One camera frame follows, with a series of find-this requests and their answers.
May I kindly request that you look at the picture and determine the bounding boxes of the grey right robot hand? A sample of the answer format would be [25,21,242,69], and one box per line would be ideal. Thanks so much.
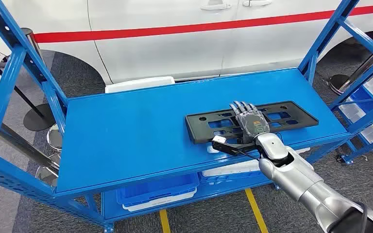
[229,100,271,145]

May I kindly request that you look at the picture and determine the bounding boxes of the black plastic plate frame part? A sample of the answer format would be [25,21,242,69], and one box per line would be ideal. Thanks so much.
[185,100,320,145]

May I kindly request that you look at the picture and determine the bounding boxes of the blue plastic bin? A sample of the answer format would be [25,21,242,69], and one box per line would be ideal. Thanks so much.
[198,170,265,186]
[350,86,373,112]
[116,172,200,207]

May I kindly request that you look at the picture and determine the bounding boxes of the yellow floor tape strip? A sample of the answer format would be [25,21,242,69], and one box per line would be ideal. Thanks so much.
[159,209,171,233]
[244,188,269,233]

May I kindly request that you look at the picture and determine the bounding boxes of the white car with red stripe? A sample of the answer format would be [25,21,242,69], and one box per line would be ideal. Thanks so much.
[0,0,373,95]

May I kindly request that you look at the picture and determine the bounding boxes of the chrome stanchion base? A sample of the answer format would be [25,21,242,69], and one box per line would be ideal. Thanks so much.
[46,123,64,152]

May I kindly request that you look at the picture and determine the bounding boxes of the black stanchion with round base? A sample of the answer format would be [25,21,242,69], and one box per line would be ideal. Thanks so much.
[0,48,56,132]

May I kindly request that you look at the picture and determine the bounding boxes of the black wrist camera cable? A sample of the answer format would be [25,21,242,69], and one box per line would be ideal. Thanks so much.
[236,148,262,162]

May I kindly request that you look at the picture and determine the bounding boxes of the chrome stanchion post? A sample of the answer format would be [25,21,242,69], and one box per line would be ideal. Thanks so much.
[329,32,373,96]
[0,27,46,70]

